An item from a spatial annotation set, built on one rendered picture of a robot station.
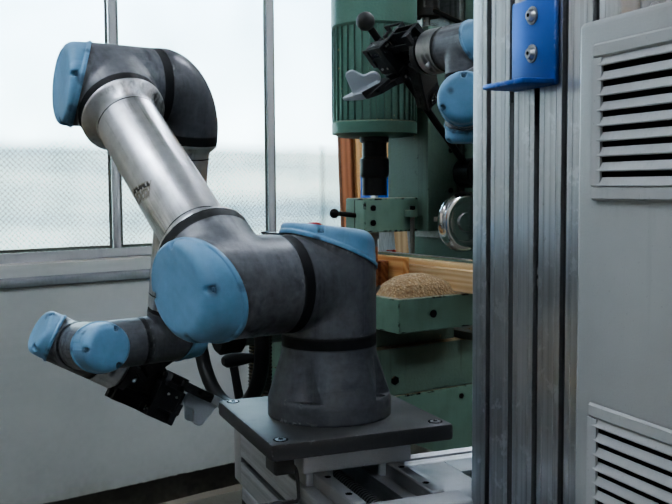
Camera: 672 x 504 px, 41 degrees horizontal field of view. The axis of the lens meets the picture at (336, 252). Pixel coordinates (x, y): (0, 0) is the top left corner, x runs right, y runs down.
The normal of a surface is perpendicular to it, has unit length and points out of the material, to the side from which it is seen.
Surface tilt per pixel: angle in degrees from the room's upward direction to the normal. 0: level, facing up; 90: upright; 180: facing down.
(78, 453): 90
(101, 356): 84
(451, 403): 90
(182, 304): 95
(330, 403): 72
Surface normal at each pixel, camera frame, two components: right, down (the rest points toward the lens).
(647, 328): -0.93, 0.04
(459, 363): 0.55, 0.06
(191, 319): -0.73, 0.13
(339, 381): 0.18, -0.23
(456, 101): -0.19, 0.07
